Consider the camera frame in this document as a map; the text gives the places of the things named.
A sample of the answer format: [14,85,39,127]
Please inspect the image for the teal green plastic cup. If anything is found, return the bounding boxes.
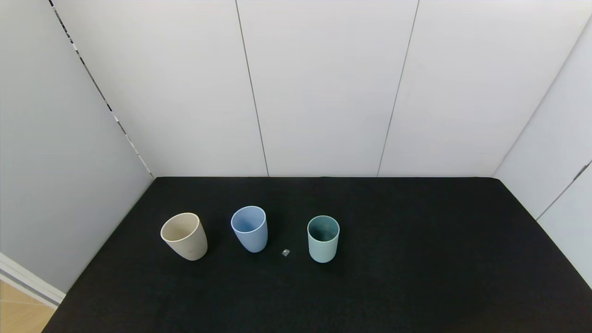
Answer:
[307,215,340,264]

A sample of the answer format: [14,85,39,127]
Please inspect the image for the light blue plastic cup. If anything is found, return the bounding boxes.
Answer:
[231,206,268,253]

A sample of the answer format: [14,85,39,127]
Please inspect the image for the beige plastic cup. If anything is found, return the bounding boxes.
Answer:
[160,212,208,261]

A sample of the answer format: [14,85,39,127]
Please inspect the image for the white baseboard strip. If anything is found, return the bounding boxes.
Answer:
[0,252,66,309]

